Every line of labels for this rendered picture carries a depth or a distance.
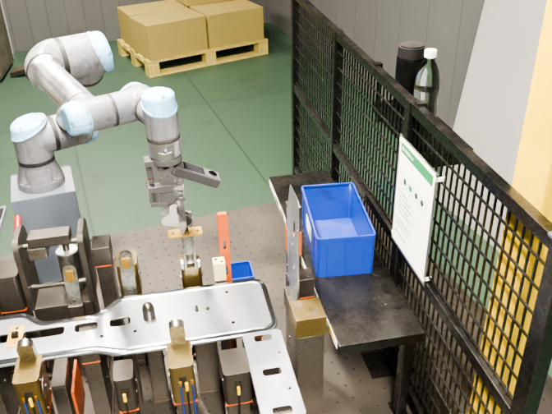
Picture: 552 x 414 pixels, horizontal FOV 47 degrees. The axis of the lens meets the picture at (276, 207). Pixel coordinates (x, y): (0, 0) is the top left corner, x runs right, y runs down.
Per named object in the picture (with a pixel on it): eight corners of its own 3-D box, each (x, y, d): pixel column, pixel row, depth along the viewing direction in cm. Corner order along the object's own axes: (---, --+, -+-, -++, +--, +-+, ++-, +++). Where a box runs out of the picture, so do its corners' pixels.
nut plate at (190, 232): (168, 239, 156) (167, 235, 155) (167, 231, 159) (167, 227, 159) (203, 235, 157) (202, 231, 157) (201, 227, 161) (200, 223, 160)
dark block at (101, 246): (113, 361, 197) (90, 249, 176) (113, 346, 203) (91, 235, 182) (130, 358, 198) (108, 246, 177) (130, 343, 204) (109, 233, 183)
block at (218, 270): (221, 361, 197) (213, 264, 178) (219, 352, 200) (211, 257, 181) (232, 359, 197) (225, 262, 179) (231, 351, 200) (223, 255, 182)
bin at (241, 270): (224, 301, 221) (223, 281, 217) (221, 284, 230) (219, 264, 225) (255, 296, 223) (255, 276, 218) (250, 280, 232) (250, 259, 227)
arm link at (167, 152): (179, 129, 148) (181, 144, 141) (181, 147, 151) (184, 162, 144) (146, 133, 147) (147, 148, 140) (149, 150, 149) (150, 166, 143)
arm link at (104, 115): (5, 40, 168) (66, 103, 134) (47, 33, 174) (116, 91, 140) (15, 81, 175) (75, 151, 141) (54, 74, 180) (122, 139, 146)
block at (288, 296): (293, 393, 185) (292, 313, 169) (284, 365, 195) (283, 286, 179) (303, 392, 185) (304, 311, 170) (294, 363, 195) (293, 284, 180)
